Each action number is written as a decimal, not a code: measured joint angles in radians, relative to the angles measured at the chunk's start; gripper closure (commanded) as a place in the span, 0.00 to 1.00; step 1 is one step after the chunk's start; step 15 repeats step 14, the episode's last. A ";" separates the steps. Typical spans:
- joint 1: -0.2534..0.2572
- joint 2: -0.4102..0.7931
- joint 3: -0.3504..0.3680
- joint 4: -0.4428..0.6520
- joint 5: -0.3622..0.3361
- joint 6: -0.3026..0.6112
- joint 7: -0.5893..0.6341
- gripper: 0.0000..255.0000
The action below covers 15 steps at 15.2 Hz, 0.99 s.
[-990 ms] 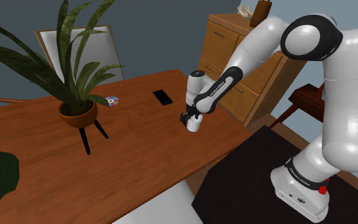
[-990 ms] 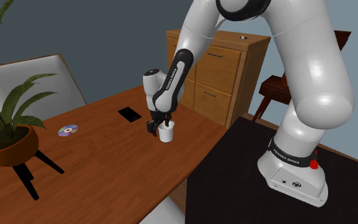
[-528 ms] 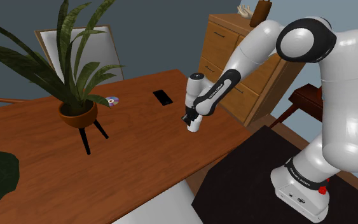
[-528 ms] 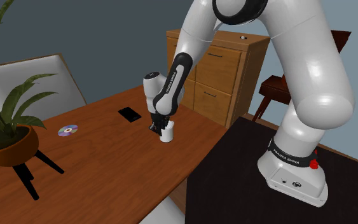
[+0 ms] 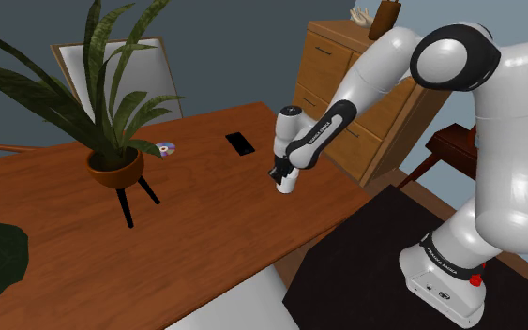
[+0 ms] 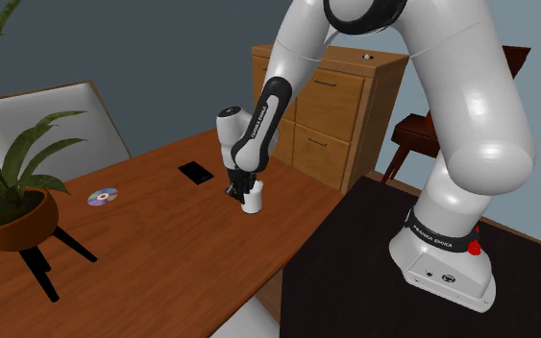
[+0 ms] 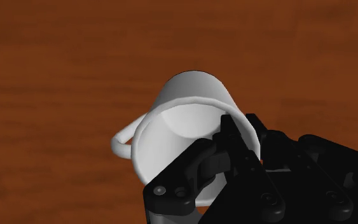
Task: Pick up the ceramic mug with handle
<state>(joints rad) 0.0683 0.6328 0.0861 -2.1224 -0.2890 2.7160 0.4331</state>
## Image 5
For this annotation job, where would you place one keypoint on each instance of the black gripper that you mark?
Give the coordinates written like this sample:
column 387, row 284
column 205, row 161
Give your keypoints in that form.
column 280, row 168

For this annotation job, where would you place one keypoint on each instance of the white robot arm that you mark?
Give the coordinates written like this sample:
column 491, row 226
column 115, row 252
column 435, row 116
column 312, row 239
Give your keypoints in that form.
column 510, row 137

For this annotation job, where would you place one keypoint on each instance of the black phone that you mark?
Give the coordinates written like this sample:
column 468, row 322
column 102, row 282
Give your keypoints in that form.
column 240, row 144

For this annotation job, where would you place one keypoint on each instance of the brown wooden table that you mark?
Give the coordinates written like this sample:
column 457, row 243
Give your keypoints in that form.
column 199, row 228

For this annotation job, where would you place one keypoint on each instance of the wooden chest of drawers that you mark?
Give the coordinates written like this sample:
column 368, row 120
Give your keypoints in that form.
column 327, row 64

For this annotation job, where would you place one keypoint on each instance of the shiny compact disc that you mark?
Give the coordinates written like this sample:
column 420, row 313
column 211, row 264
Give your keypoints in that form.
column 166, row 149

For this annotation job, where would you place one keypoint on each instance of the black robot stand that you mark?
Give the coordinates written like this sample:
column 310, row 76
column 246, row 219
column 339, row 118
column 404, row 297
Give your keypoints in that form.
column 359, row 274

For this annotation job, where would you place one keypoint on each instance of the potted plant on black legs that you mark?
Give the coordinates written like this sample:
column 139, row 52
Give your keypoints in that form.
column 115, row 171

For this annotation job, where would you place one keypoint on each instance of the dark red side table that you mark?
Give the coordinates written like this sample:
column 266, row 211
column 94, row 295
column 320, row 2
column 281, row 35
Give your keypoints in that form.
column 451, row 146

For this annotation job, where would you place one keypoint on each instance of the white chair with wooden frame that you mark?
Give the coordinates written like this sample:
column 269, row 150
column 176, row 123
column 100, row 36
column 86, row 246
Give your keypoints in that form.
column 149, row 77

